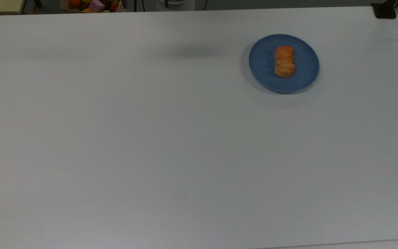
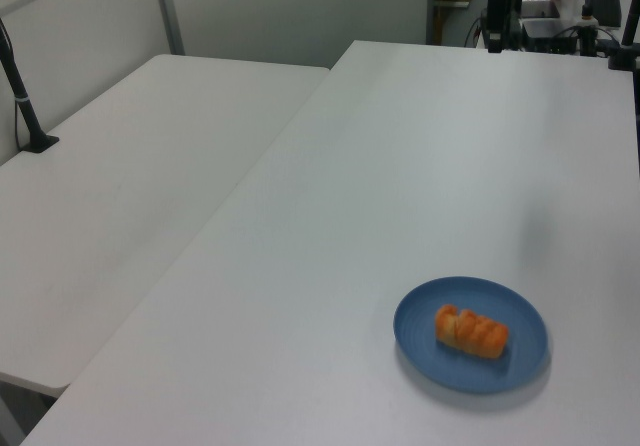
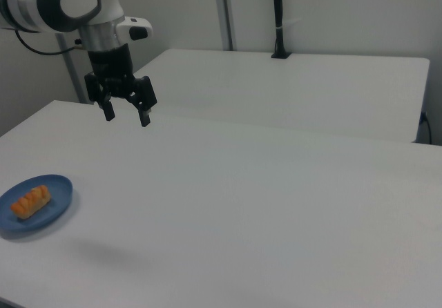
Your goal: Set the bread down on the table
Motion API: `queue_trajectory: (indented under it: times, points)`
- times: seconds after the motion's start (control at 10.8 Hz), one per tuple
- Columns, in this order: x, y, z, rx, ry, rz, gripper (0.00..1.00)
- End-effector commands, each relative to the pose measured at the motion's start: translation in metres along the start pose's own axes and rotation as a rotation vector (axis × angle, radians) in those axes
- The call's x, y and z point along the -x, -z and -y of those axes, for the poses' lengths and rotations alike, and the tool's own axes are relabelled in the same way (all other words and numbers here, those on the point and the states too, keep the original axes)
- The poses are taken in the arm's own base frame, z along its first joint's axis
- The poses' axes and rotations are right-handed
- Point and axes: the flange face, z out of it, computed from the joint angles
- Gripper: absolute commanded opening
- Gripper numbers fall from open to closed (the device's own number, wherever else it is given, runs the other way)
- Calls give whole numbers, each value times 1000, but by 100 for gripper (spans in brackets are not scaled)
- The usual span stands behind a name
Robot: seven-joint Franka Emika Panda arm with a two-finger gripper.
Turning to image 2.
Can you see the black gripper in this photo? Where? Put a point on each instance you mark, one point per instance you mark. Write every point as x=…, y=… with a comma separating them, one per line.
x=495, y=13

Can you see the orange glazed bread roll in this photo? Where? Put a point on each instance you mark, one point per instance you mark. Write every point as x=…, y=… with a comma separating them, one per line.
x=470, y=333

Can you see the grey tray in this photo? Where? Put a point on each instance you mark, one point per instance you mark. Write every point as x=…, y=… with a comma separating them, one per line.
x=547, y=28

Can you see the black box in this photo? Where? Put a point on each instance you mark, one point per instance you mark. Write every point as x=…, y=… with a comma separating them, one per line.
x=604, y=1

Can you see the black pole with clamp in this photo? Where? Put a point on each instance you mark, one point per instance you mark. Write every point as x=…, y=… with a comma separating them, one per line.
x=627, y=31

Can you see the blue round plate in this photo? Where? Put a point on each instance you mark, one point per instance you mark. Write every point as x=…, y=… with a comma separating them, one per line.
x=425, y=361

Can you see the black stand pole with base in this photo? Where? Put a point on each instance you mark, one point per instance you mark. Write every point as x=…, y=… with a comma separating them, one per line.
x=25, y=111

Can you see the grey metal partition post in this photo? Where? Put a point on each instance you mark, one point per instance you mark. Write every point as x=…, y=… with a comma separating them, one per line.
x=167, y=11

